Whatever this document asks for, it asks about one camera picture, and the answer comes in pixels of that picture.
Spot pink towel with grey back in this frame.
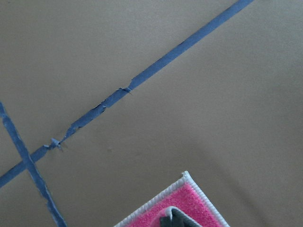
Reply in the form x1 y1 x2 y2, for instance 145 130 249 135
116 171 229 227

